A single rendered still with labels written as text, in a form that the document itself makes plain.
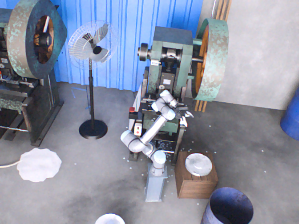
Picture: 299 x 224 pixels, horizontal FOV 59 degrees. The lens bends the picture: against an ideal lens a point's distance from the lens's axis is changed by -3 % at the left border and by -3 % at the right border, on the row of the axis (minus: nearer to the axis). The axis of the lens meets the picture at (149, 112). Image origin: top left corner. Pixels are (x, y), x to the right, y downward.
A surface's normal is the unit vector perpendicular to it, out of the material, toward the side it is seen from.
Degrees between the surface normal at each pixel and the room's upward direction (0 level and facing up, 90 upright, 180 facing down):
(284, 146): 0
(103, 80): 90
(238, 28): 90
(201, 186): 90
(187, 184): 90
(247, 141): 0
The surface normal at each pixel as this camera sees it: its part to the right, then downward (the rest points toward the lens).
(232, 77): -0.08, 0.64
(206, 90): -0.11, 0.80
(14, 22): -0.01, -0.11
